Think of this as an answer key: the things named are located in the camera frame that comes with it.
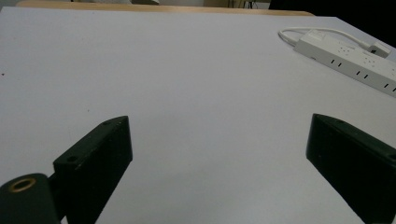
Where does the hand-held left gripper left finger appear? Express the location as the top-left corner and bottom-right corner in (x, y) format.
(52, 115), (134, 224)

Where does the white power cable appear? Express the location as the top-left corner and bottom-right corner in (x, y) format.
(277, 26), (372, 49)

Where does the white plug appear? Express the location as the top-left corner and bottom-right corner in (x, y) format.
(368, 41), (392, 59)

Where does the white power strip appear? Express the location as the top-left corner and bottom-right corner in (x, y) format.
(293, 29), (396, 99)

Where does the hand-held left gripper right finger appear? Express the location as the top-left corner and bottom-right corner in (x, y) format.
(305, 113), (396, 224)

